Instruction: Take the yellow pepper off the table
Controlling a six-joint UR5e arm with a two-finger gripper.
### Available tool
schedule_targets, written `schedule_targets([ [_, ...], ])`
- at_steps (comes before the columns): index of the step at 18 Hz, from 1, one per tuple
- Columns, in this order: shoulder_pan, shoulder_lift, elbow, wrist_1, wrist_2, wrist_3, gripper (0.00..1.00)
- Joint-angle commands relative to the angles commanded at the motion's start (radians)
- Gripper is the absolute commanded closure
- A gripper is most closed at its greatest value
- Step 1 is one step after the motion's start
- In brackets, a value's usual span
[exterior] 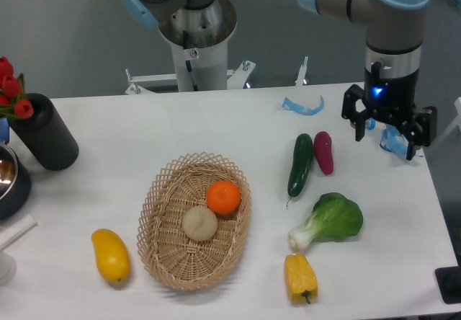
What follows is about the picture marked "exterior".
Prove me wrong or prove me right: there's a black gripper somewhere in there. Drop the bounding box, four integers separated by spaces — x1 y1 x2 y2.
341 61 437 161

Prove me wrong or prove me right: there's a yellow bell pepper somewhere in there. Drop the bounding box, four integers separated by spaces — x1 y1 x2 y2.
284 254 318 304

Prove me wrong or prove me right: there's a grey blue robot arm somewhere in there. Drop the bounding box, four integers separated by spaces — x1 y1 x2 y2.
121 0 437 159

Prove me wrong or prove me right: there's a crumpled blue tape ribbon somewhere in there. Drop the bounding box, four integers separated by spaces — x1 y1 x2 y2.
365 119 408 161

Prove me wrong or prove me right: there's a green cucumber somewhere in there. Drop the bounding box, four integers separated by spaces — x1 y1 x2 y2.
286 133 313 208

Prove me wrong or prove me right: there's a green bok choy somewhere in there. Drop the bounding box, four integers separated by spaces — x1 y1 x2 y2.
287 192 364 251

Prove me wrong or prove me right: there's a blue tape strip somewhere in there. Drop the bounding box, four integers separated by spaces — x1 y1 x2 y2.
280 96 325 116

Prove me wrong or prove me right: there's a black device at edge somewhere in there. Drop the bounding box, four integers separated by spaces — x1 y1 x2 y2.
435 266 460 304

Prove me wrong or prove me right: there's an orange fruit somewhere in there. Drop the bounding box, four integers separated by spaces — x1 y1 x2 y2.
205 180 241 215

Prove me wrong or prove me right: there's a white steamed bun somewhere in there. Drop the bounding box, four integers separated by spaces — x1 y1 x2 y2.
182 206 218 241

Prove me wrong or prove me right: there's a woven wicker basket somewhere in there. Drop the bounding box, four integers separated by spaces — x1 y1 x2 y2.
137 152 251 290

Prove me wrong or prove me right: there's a yellow mango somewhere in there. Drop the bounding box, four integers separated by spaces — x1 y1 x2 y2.
91 228 131 284

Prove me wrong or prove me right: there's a black cylindrical vase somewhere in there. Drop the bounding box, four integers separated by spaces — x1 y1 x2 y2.
8 93 79 171

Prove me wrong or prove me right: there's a dark metal bowl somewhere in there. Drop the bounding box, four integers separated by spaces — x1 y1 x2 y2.
1 143 32 220

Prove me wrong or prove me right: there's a red tulip bouquet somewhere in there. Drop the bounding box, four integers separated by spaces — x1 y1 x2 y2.
1 56 34 120

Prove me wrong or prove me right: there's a blue object at left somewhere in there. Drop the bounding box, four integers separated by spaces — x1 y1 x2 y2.
0 118 10 144

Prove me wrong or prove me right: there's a white lamp stand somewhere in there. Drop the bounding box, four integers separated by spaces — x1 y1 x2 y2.
1 214 37 285

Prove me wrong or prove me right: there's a white frame at right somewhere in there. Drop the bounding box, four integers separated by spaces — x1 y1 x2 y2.
429 97 461 156

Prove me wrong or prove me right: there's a white base bracket frame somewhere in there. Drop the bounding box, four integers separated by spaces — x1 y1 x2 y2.
125 56 309 95

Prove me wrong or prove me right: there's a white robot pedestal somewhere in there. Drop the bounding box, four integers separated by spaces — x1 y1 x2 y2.
158 0 237 92

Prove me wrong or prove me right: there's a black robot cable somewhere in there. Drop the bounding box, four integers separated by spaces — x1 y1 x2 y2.
182 30 200 92

